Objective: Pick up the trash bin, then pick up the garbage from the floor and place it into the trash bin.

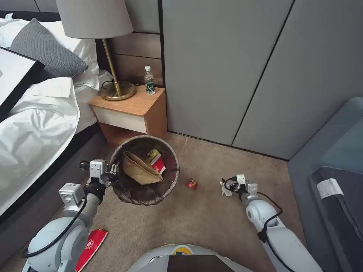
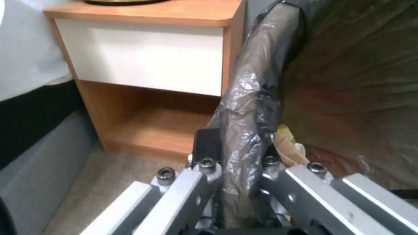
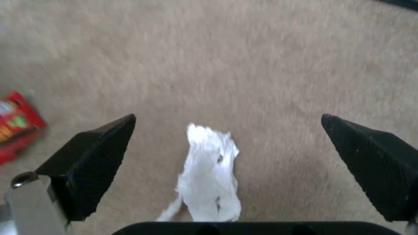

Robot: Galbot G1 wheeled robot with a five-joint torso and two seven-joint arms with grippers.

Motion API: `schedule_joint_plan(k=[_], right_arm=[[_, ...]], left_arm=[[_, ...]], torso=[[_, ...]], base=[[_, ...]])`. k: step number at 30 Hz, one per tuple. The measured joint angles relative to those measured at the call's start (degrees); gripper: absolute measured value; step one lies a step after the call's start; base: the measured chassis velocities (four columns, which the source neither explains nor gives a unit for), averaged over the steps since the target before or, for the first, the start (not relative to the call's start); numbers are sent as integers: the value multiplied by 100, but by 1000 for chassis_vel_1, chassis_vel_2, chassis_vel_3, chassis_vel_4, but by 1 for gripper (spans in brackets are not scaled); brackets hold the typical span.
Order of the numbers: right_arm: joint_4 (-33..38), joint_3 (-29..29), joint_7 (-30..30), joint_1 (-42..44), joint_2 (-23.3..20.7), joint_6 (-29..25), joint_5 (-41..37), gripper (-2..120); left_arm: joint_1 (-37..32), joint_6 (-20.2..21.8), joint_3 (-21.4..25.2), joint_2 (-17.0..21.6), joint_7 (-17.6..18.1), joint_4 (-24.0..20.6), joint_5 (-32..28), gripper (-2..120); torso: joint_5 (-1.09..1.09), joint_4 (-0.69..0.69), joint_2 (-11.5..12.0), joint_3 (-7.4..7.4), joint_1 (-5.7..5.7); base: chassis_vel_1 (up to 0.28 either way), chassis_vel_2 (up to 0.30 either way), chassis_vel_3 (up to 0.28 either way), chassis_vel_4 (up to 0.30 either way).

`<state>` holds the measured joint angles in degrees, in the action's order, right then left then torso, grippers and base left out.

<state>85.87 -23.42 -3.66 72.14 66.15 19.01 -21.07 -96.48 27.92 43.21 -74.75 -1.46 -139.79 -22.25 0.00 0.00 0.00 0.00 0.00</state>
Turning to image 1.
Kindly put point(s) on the clear plastic water bottle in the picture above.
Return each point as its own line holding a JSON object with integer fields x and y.
{"x": 149, "y": 83}

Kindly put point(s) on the white duvet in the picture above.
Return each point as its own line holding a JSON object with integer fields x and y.
{"x": 34, "y": 127}

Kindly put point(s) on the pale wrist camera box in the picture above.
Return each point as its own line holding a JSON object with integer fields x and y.
{"x": 241, "y": 179}
{"x": 98, "y": 169}

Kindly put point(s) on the round brown trash bin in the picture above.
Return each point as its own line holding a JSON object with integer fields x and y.
{"x": 133, "y": 193}

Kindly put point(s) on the small red snack wrapper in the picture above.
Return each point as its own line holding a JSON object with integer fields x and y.
{"x": 192, "y": 184}

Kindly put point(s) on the white pillow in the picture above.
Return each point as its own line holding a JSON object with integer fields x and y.
{"x": 85, "y": 53}

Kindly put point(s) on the wooden nightstand with white drawer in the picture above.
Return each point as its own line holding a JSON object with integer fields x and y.
{"x": 127, "y": 105}

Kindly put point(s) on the red and white carton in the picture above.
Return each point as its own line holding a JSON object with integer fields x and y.
{"x": 158, "y": 165}

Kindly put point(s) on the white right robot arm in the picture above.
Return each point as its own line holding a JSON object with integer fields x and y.
{"x": 272, "y": 235}

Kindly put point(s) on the brass lamp with grey shade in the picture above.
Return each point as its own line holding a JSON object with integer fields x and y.
{"x": 93, "y": 17}

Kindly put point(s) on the white robot front shell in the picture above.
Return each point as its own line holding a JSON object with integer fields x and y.
{"x": 147, "y": 259}

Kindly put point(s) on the dark grey sofa cushion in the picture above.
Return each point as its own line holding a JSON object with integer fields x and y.
{"x": 340, "y": 226}

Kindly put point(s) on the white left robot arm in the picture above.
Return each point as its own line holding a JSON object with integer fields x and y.
{"x": 71, "y": 226}

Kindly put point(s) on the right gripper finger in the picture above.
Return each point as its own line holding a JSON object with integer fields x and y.
{"x": 226, "y": 180}
{"x": 229, "y": 191}

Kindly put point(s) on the yellow snack wrapper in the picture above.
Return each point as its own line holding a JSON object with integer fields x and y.
{"x": 152, "y": 154}

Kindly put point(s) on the blue grey sofa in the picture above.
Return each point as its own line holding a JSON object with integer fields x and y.
{"x": 326, "y": 141}

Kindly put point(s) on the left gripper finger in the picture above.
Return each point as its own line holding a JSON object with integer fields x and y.
{"x": 114, "y": 169}
{"x": 113, "y": 179}

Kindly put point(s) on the brown headboard wall panel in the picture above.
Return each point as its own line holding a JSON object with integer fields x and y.
{"x": 136, "y": 45}

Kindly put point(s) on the grey knitted pillow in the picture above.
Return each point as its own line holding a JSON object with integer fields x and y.
{"x": 48, "y": 48}

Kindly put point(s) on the flat red paper bag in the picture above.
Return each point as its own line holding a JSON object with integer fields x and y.
{"x": 90, "y": 246}

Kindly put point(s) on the white paper label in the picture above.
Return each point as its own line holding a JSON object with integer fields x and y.
{"x": 329, "y": 188}

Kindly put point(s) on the white paper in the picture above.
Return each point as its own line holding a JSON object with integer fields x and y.
{"x": 224, "y": 192}

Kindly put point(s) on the black framed white board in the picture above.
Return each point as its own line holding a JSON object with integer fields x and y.
{"x": 14, "y": 73}

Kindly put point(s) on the grey wardrobe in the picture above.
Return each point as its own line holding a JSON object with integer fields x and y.
{"x": 212, "y": 70}

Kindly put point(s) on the brown paper bag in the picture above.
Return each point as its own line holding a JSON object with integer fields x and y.
{"x": 139, "y": 170}

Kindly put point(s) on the dark bed frame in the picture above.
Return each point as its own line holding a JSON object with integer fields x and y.
{"x": 42, "y": 198}

